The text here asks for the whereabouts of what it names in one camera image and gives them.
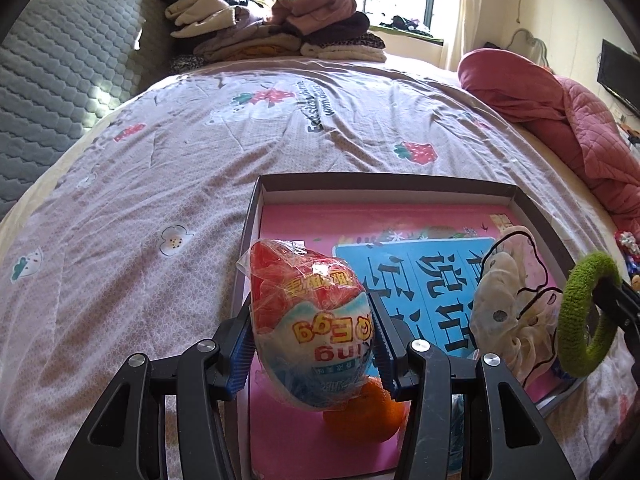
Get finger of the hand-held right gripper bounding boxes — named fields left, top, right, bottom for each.
left=597, top=276, right=640, bottom=311
left=592, top=296, right=640, bottom=356

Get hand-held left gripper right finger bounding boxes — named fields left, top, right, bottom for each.
left=367, top=296, right=578, bottom=480

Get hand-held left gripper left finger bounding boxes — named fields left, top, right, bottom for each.
left=54, top=300, right=253, bottom=480

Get green fuzzy ring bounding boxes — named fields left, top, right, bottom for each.
left=556, top=251, right=623, bottom=378

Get toy egg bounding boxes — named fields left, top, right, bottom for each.
left=237, top=239, right=376, bottom=413

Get grey cardboard box tray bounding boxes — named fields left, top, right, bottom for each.
left=222, top=174, right=593, bottom=480

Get small orange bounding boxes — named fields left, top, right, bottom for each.
left=322, top=377, right=408, bottom=443

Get red and white snack packet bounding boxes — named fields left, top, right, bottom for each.
left=614, top=230, right=640, bottom=261

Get cream scrunchie with black trim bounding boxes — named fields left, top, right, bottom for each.
left=472, top=225, right=563, bottom=388

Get pink quilt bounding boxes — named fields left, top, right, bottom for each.
left=457, top=48, right=640, bottom=236

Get black television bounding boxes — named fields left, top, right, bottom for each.
left=597, top=39, right=640, bottom=116

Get white ornate chair back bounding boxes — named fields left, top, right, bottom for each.
left=505, top=27, right=553, bottom=68

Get cream curtain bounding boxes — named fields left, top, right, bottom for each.
left=442, top=0, right=481, bottom=73

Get pile of folded clothes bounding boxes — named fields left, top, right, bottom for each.
left=156, top=0, right=388, bottom=73

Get dark items on windowsill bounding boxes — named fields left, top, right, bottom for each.
left=380, top=15, right=433, bottom=38

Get grey quilted mattress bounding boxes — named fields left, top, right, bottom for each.
left=0, top=0, right=166, bottom=221

